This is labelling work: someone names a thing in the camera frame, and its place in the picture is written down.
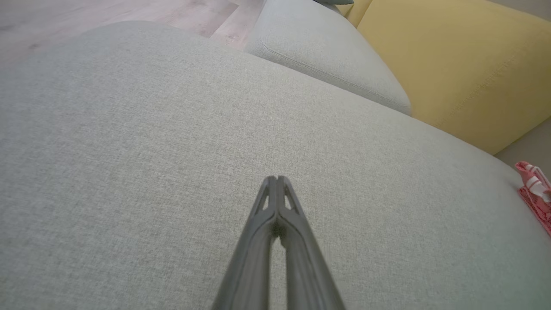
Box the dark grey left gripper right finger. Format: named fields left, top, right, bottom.
left=278, top=175, right=348, bottom=310

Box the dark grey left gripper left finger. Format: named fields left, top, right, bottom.
left=210, top=175, right=279, bottom=310

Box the red white basketball jersey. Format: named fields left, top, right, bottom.
left=514, top=161, right=551, bottom=237

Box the large grey sofa seat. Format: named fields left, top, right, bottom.
left=0, top=21, right=551, bottom=310

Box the narrow grey sofa seat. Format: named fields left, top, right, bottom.
left=245, top=0, right=412, bottom=117

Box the yellow sofa backrest cushion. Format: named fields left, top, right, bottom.
left=356, top=0, right=551, bottom=155
left=335, top=0, right=373, bottom=27

